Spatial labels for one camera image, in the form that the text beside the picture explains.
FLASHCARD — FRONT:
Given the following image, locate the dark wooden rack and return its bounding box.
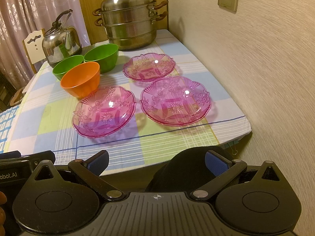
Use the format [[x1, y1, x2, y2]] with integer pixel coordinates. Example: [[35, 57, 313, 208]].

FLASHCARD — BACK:
[[0, 73, 17, 112]]

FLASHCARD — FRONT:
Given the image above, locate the orange plastic bowl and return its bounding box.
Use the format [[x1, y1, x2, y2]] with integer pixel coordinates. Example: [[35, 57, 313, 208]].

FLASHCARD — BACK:
[[60, 62, 100, 99]]

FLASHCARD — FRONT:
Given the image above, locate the black knee clothing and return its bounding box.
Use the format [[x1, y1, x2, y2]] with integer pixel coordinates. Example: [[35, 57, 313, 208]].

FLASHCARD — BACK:
[[145, 146, 232, 193]]

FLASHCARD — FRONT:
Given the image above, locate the white wooden chair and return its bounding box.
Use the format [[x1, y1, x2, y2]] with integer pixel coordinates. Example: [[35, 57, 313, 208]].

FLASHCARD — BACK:
[[22, 29, 46, 74]]

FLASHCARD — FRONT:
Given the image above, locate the purple curtain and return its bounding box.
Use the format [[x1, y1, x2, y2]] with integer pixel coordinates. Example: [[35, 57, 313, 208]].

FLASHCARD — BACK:
[[1, 0, 90, 89]]

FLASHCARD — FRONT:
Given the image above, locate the green plastic bowl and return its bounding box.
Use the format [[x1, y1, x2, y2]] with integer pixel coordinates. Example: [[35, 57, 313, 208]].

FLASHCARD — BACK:
[[52, 55, 84, 80], [84, 44, 119, 74]]

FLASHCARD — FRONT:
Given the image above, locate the blue white patterned cloth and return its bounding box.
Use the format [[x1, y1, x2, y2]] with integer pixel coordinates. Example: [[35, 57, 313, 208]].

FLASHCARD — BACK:
[[0, 105, 19, 153]]

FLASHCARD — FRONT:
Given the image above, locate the stainless steel steamer pot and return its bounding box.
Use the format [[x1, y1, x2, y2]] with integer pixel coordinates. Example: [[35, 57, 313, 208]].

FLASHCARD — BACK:
[[92, 0, 168, 51]]

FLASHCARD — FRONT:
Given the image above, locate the person's left hand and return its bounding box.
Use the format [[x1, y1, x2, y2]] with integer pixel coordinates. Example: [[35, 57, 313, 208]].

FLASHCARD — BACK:
[[0, 192, 7, 236]]

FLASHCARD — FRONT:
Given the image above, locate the pink glass plate back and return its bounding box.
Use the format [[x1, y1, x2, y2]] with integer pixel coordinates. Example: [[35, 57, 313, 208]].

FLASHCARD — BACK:
[[123, 53, 176, 82]]

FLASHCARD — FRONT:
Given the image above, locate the stainless steel kettle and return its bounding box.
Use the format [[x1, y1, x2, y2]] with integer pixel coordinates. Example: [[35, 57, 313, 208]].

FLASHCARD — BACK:
[[42, 9, 82, 68]]

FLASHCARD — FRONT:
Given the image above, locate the pink glass plate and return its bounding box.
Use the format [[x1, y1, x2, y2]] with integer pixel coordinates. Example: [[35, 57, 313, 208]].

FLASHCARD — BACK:
[[72, 86, 136, 138], [123, 53, 176, 82], [140, 76, 212, 127]]

